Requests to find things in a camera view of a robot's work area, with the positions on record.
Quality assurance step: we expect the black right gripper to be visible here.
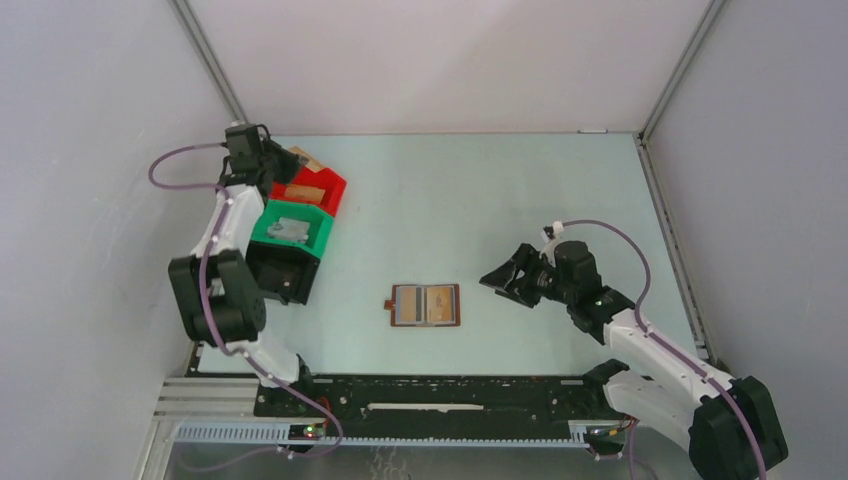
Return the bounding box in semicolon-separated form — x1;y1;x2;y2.
480;242;576;309

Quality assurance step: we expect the orange credit card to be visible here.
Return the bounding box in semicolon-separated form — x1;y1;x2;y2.
426;286;456;324
288;146;325;173

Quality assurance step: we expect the brown leather card holder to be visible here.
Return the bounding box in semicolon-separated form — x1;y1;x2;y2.
383;284;461;328

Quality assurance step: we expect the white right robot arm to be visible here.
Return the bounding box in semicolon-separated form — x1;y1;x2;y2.
479;222;789;479

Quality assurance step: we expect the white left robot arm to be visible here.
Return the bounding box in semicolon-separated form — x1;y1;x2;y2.
168;122;316;417

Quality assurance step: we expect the orange card in red bin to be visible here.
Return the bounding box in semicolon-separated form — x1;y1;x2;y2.
284;184;326;205

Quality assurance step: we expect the clear card in green bin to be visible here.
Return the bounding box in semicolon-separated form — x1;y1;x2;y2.
266;217;311;244

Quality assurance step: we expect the red plastic bin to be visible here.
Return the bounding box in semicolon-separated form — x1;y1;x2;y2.
270;167;347;217

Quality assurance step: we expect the green plastic bin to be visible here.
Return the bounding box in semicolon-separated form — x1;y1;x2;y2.
251;200;335;259

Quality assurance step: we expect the black plastic bin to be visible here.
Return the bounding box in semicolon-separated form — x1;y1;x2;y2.
246;241;321;305

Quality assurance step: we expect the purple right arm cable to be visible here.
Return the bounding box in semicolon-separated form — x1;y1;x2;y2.
553;219;770;480

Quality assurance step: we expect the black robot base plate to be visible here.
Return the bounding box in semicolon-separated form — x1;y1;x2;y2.
254;357;649;444

